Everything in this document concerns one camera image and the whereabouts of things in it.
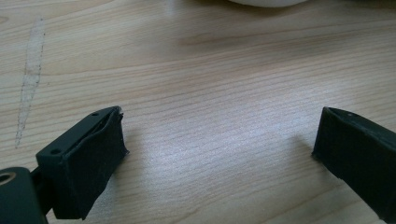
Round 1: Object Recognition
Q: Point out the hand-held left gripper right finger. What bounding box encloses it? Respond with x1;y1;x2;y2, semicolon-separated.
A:
311;106;396;224

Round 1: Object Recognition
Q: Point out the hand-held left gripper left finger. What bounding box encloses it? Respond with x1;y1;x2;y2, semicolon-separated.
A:
35;105;130;221

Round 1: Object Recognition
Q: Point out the black and white panda plush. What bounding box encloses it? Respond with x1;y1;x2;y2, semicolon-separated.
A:
228;0;310;8

